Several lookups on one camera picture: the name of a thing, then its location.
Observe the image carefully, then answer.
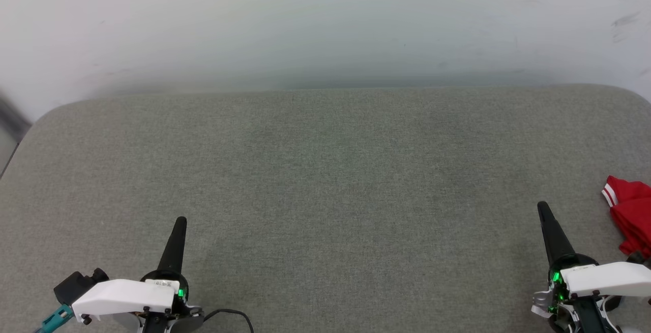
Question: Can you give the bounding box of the teal cable connector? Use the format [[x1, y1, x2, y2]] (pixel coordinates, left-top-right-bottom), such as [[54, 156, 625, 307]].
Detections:
[[37, 304, 75, 333]]

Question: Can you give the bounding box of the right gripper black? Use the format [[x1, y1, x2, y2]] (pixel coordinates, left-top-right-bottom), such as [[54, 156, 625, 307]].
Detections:
[[532, 201, 600, 317]]

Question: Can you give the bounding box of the thin black cable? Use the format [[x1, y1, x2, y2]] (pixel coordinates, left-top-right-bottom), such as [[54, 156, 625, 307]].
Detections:
[[201, 309, 254, 333]]

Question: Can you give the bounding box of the red and white jersey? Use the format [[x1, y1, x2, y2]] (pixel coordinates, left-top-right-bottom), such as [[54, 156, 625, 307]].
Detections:
[[602, 175, 651, 260]]

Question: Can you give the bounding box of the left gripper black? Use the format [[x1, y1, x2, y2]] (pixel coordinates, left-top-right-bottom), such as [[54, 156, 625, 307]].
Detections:
[[140, 216, 205, 319]]

